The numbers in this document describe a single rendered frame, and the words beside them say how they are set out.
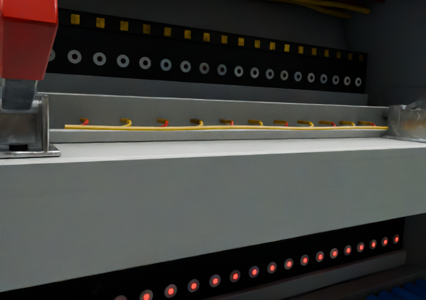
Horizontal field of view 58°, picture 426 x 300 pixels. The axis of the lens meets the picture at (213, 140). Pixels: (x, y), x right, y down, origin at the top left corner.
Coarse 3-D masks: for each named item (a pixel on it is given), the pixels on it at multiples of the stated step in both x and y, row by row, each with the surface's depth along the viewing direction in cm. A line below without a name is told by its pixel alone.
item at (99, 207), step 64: (0, 192) 13; (64, 192) 14; (128, 192) 15; (192, 192) 16; (256, 192) 18; (320, 192) 20; (384, 192) 23; (0, 256) 13; (64, 256) 14; (128, 256) 15
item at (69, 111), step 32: (64, 96) 19; (96, 96) 19; (128, 96) 20; (64, 128) 19; (96, 128) 18; (128, 128) 18; (160, 128) 19; (192, 128) 20; (224, 128) 21; (256, 128) 22; (288, 128) 24; (320, 128) 25; (352, 128) 26; (384, 128) 28
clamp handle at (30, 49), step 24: (0, 0) 8; (24, 0) 9; (48, 0) 9; (0, 24) 9; (24, 24) 9; (48, 24) 9; (0, 48) 10; (24, 48) 10; (48, 48) 10; (0, 72) 11; (24, 72) 11; (24, 96) 13
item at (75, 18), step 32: (64, 32) 31; (96, 32) 32; (128, 32) 34; (160, 32) 35; (192, 32) 37; (224, 32) 39; (64, 64) 32; (192, 64) 37; (224, 64) 39; (256, 64) 41; (288, 64) 43; (320, 64) 46; (352, 64) 48
